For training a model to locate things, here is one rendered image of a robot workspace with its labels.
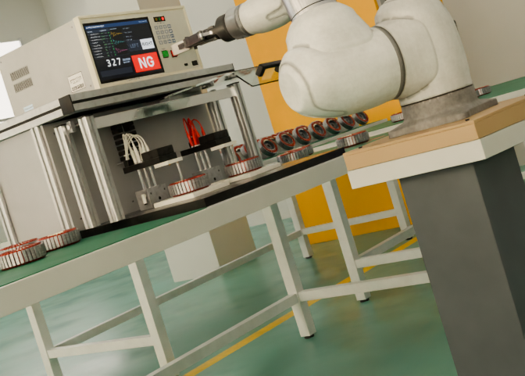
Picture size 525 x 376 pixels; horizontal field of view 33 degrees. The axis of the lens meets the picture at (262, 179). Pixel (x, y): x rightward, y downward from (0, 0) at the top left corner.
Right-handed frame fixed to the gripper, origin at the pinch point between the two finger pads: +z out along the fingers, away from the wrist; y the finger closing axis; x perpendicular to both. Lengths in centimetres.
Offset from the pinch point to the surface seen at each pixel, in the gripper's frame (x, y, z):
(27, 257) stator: -42, -73, -1
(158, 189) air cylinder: -37.0, -20.1, 6.2
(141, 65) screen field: -2.1, -10.7, 7.1
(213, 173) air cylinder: -37.8, 3.9, 6.2
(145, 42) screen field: 4.1, -6.4, 7.1
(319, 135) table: -41, 220, 113
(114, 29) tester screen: 9.1, -16.8, 7.1
